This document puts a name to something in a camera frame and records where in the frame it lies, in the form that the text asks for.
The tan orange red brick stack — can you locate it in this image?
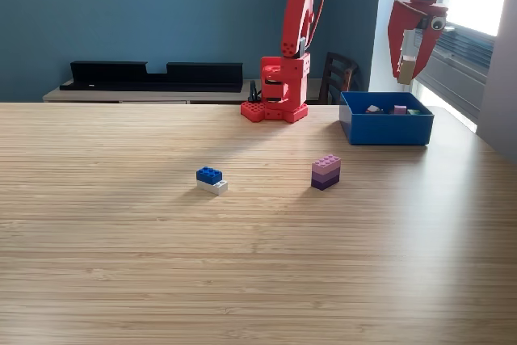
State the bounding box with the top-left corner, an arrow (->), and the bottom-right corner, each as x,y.
397,54 -> 418,86

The pink and purple brick stack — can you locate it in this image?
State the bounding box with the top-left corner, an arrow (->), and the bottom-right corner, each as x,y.
310,154 -> 343,192

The blue plastic bin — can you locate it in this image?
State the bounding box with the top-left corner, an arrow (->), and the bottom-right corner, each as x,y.
338,90 -> 435,146

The grey window air unit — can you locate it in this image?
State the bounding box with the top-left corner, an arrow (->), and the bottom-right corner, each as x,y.
410,13 -> 496,120

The dark wooden chair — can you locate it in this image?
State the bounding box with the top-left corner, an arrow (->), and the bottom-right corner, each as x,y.
317,51 -> 359,105

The black table clamp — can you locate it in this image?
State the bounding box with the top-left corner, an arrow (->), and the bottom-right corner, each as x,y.
247,80 -> 263,103

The blue and white brick stack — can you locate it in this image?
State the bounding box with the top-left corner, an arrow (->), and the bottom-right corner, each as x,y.
195,166 -> 229,196

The low wooden sideboard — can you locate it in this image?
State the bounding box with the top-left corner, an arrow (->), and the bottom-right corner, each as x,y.
42,78 -> 324,104

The black wall shelf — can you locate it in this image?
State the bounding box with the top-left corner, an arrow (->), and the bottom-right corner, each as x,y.
59,61 -> 245,93

